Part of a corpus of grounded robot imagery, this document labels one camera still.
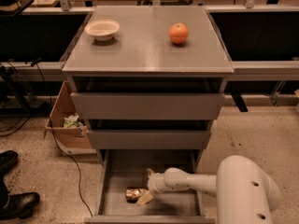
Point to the black shoe far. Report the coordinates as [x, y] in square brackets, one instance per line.
[8, 160]

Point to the crumpled green white paper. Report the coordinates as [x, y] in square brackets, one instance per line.
[72, 122]

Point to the cardboard box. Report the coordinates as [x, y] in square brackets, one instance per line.
[74, 140]

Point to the orange soda can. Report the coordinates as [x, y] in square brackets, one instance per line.
[132, 194]

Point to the grey open bottom drawer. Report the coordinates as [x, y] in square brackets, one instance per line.
[123, 169]

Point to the black shoe near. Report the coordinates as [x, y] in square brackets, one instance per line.
[20, 206]

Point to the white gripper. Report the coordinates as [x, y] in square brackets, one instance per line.
[154, 183]

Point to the grey middle drawer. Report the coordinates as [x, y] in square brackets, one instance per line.
[157, 139]

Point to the grey drawer cabinet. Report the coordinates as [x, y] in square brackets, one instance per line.
[142, 59]

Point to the white paper bowl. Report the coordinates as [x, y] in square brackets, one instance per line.
[102, 30]

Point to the black shoe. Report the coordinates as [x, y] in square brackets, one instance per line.
[20, 206]
[8, 160]

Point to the grey top drawer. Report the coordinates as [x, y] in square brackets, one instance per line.
[147, 106]

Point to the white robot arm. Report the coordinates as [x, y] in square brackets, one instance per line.
[245, 193]

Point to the orange fruit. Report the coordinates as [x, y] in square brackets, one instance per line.
[178, 33]

